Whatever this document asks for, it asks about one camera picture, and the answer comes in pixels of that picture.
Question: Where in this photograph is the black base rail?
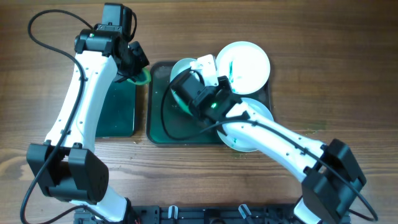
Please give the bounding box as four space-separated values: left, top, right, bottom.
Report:
73 203 351 224

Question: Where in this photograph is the large dark green tray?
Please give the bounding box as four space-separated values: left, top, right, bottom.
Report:
146 61 223 146

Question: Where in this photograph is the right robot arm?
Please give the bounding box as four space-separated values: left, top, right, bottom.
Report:
170 74 366 223

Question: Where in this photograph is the green yellow sponge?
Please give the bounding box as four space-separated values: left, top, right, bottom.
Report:
127 68 152 86

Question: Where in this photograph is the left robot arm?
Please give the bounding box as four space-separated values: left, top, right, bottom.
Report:
26 3 151 223

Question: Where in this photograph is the pale blue plate bottom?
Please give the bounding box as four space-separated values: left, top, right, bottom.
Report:
217 98 274 152

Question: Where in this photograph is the white plate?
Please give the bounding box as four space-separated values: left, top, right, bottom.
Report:
170 58 196 115
216 41 271 95

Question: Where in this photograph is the small black water tray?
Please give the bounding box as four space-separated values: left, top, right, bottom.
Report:
96 81 136 138

